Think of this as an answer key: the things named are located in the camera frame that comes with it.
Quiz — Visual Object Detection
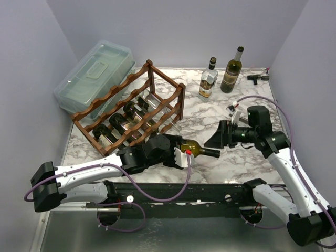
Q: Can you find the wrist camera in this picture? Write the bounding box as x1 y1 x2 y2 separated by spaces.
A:
174 147 195 169
226 101 242 124

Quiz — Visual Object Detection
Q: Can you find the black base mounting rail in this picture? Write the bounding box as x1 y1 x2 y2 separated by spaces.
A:
86 181 266 225

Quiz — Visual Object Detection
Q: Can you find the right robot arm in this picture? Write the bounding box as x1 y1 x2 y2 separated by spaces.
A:
204 106 335 246

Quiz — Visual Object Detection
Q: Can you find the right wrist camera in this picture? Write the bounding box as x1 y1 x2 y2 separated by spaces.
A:
226 101 242 124

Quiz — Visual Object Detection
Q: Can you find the dark bottle white label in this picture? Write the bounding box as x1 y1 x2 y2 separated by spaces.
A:
180 139 221 158

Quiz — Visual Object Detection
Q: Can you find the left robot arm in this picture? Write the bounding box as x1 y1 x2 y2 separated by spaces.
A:
24 134 195 213

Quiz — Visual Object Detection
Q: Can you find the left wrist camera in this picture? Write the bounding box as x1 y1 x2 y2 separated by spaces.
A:
174 147 195 169

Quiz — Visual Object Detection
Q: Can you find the clear glass wine bottle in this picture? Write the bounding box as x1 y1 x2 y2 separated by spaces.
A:
135 89 180 131

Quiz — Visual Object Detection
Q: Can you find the tall green wine bottle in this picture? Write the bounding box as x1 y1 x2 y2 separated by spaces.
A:
220 46 244 93

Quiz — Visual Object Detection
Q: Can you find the small black T fitting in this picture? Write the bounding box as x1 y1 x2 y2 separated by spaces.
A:
247 75 270 85

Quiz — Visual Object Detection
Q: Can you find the clear square whisky bottle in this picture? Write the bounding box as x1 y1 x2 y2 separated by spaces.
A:
198 57 218 102

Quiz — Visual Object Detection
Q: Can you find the brown wooden wine rack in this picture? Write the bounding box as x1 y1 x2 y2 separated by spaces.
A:
70 60 186 156

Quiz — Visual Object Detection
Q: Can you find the grey metal L bar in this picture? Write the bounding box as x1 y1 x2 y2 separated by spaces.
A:
239 117 248 124

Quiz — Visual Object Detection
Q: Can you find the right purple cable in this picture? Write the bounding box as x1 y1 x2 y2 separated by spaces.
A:
235 94 336 247

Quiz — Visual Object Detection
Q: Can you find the green bottle in rack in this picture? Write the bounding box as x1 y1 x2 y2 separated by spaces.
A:
92 124 118 148

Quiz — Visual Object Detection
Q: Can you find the dark wine bottle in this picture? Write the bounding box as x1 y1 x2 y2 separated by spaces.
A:
109 112 142 143
123 101 156 131

